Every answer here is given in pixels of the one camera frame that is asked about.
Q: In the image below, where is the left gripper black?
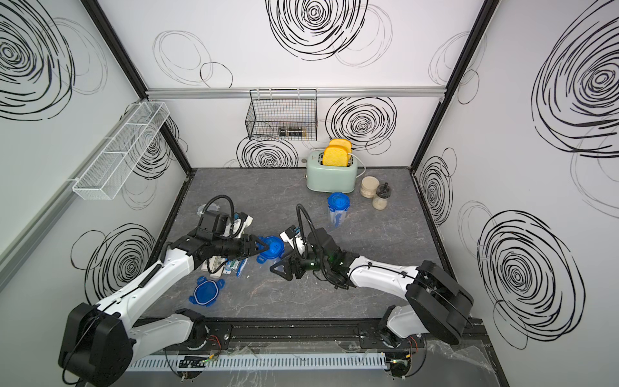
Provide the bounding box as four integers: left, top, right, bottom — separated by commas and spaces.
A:
214, 234, 270, 260

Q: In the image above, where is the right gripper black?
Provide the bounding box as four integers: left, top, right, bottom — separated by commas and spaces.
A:
269, 247, 331, 282

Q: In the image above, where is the clear container blue lid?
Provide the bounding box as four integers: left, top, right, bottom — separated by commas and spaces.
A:
256, 235, 285, 264
327, 192, 351, 227

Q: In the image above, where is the clear plastic container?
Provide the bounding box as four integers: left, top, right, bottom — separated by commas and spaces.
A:
197, 203, 219, 216

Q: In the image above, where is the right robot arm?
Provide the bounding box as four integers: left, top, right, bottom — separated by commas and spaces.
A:
269, 228, 474, 345

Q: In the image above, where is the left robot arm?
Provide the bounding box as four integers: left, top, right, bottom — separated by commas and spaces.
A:
58, 210, 269, 386

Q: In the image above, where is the blue white toothbrush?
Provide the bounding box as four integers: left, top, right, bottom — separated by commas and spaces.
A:
235, 259, 248, 277

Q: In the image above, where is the mint green toaster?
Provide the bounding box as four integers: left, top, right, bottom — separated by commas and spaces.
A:
306, 149, 366, 194

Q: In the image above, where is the beige round jar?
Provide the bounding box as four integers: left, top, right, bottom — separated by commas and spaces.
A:
359, 176, 380, 198

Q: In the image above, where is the yellow sponge toast front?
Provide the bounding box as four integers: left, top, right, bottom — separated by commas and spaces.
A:
322, 145, 351, 167

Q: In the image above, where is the yellow sponge toast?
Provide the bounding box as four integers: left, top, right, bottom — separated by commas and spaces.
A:
322, 145, 351, 167
329, 139, 352, 153

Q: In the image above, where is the small bottle black cap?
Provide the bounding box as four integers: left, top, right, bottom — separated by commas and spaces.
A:
372, 182, 392, 211

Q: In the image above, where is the yellow sponge toast back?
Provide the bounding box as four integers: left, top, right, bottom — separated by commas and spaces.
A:
329, 139, 352, 153

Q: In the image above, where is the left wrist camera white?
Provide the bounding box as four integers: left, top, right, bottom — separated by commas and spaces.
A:
231, 212, 253, 238

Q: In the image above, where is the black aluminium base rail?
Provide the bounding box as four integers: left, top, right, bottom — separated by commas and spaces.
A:
98, 317, 489, 350

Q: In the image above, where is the white slotted cable duct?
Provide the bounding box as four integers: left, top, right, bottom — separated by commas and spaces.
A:
127, 353, 387, 372

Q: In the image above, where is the black wire wall basket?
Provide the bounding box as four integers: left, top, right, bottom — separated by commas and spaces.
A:
244, 88, 319, 141

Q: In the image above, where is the white mesh wall shelf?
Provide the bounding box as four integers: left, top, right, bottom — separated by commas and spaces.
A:
72, 101, 170, 201

